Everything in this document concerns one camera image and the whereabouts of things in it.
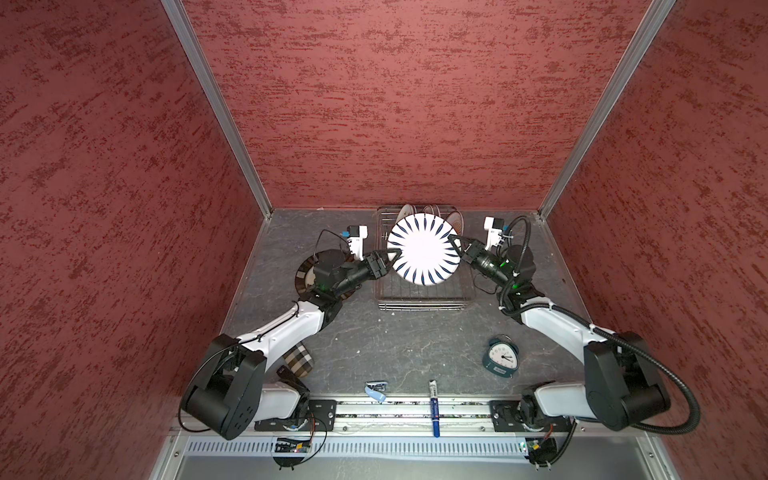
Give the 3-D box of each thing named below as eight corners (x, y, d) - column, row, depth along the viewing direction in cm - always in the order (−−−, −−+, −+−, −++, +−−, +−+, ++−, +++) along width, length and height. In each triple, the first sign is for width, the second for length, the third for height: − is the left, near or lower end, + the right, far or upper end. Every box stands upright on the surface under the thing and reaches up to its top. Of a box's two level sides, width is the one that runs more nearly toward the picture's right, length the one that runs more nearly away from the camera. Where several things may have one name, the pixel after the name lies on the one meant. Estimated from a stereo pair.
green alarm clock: (486, 378, 82) (491, 373, 79) (479, 340, 89) (483, 334, 85) (518, 378, 82) (524, 373, 79) (508, 340, 89) (513, 334, 86)
